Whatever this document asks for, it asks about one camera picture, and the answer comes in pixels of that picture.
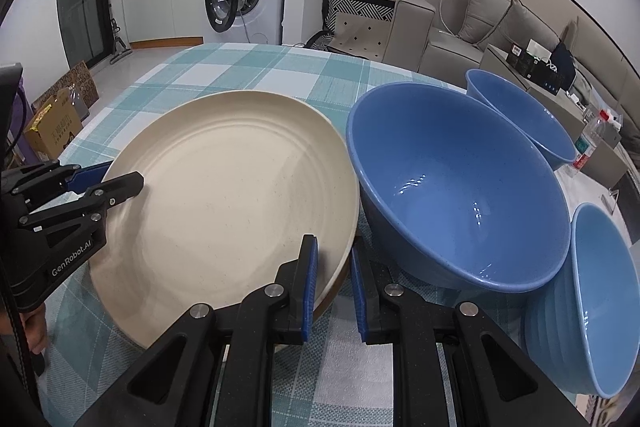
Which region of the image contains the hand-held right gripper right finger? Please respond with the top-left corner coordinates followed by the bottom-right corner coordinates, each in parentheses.
top-left (350, 247), bottom-right (591, 427)

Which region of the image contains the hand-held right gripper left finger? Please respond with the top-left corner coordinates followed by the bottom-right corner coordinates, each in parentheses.
top-left (87, 234), bottom-right (319, 427)

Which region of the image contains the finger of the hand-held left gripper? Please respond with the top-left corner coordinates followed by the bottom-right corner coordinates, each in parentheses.
top-left (0, 159), bottom-right (115, 208)
top-left (17, 172), bottom-right (145, 238)

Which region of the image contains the beige plate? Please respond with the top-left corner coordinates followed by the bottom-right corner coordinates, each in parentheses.
top-left (89, 90), bottom-right (361, 350)

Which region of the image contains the dark blue bowl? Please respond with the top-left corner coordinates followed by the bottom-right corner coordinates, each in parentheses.
top-left (346, 82), bottom-right (572, 294)
top-left (465, 69), bottom-right (578, 171)

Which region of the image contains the light blue bowl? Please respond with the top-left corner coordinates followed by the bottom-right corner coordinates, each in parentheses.
top-left (524, 203), bottom-right (636, 399)

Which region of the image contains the person's left hand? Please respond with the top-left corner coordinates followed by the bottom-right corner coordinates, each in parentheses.
top-left (22, 299), bottom-right (51, 355)

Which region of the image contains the cardboard box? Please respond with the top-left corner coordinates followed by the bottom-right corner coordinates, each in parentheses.
top-left (22, 87), bottom-right (86, 160)

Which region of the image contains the purple bag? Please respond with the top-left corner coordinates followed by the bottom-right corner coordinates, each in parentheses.
top-left (6, 79), bottom-right (27, 158)

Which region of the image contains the brown patterned carton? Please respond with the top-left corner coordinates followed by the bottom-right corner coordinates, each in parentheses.
top-left (31, 61), bottom-right (99, 120)

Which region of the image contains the floor mop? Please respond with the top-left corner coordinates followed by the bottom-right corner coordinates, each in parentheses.
top-left (106, 0), bottom-right (133, 65)

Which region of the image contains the teal checked tablecloth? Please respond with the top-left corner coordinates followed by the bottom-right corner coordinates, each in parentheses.
top-left (37, 42), bottom-right (591, 427)

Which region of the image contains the marble coffee table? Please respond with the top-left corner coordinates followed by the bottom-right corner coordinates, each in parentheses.
top-left (550, 157), bottom-right (638, 228)

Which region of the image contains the grey sofa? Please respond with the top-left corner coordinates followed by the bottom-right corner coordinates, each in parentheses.
top-left (382, 0), bottom-right (640, 122)

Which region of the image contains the grey side cabinet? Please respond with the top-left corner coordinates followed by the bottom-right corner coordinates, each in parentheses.
top-left (482, 44), bottom-right (628, 188)

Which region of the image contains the plastic water bottle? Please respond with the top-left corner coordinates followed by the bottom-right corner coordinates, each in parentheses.
top-left (571, 109), bottom-right (616, 172)

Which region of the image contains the black box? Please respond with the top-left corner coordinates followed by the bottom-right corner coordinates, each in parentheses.
top-left (505, 44), bottom-right (561, 95)

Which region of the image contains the grey cushion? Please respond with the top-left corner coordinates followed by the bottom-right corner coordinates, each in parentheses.
top-left (477, 0), bottom-right (581, 58)
top-left (459, 0), bottom-right (516, 48)

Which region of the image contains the dark blue bag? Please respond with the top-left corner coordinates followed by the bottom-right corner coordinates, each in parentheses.
top-left (547, 41), bottom-right (578, 80)

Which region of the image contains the black cable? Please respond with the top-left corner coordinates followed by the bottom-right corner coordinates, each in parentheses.
top-left (0, 257), bottom-right (41, 408)

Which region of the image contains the white charging cable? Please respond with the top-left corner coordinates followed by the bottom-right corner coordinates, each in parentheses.
top-left (437, 0), bottom-right (461, 38)

